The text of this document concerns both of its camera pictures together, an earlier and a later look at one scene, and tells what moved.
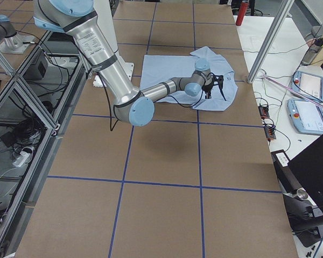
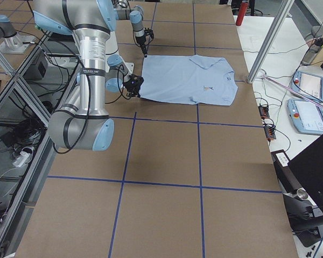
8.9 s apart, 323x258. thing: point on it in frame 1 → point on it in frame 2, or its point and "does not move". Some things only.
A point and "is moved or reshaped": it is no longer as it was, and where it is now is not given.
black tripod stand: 307,219 does not move
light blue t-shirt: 220,85 is moved or reshaped
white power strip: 21,159 does not move
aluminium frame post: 271,39 does not move
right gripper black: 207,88 → 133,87
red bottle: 243,6 does not move
